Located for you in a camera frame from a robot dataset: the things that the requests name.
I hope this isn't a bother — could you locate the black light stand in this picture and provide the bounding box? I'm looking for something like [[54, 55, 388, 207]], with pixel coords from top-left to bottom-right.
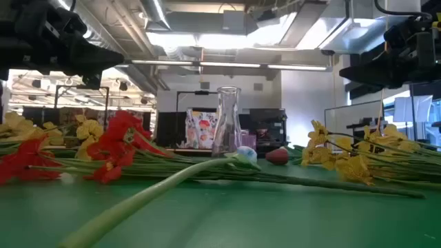
[[408, 82, 418, 142]]

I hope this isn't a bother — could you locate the yellow artificial flower bunch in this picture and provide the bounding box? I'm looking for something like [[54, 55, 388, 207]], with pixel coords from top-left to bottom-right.
[[0, 110, 104, 163], [301, 119, 441, 190]]

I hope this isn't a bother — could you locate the corrugated silver duct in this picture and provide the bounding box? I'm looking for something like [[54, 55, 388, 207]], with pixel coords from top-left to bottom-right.
[[51, 0, 159, 94]]

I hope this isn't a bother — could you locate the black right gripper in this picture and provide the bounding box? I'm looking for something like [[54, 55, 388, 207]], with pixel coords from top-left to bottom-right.
[[339, 15, 441, 90]]

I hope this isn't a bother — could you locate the patterned brown tapestry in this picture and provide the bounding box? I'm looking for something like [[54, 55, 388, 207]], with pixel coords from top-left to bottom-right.
[[58, 107, 152, 132]]

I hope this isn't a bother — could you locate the purple ribbed vase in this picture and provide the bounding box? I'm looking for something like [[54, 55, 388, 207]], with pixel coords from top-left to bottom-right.
[[240, 134, 258, 152]]

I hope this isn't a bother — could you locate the red artificial flower bunch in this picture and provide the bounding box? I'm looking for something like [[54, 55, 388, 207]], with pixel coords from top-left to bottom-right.
[[0, 110, 427, 200]]

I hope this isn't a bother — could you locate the clear glass vase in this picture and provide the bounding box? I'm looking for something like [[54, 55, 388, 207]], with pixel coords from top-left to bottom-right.
[[212, 85, 243, 158]]

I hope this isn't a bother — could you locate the bright ceiling light panel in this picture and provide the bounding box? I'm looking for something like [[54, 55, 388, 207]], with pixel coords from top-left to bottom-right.
[[146, 31, 249, 49]]

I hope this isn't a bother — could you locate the black equipment shelf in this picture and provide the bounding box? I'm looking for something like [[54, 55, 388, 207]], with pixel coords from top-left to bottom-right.
[[346, 116, 390, 138]]

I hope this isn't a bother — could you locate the white artificial tulip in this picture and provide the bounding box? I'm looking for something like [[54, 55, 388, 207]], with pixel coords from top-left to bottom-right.
[[58, 145, 263, 248]]

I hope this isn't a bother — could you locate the glass partition panel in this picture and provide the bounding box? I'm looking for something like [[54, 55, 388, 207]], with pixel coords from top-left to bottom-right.
[[323, 99, 385, 152]]

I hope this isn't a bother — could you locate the round silver duct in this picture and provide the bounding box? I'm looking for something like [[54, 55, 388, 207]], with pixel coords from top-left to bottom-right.
[[139, 0, 172, 31]]

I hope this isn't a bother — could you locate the rectangular silver duct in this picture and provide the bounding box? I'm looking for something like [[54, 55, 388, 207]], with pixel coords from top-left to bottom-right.
[[296, 0, 423, 55]]

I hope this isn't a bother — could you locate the green table mat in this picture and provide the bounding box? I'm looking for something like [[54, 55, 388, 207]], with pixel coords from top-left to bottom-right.
[[0, 151, 441, 248]]

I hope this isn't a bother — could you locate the black machine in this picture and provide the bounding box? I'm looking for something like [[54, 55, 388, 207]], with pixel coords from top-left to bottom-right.
[[240, 108, 289, 154]]

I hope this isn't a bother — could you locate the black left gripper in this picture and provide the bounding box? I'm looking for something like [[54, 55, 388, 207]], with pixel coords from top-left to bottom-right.
[[10, 0, 125, 90]]

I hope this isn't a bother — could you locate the long linear ceiling light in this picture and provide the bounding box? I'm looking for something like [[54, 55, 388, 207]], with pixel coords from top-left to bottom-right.
[[115, 59, 328, 72]]

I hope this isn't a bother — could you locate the red artificial tulip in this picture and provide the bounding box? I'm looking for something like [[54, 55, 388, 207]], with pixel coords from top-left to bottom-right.
[[265, 144, 313, 165]]

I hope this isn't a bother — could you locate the black screen panel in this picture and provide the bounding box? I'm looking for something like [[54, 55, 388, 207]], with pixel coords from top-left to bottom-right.
[[156, 112, 189, 149]]

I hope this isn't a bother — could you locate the white sheet panel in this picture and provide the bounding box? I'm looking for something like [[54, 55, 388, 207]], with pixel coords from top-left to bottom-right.
[[393, 95, 433, 123]]

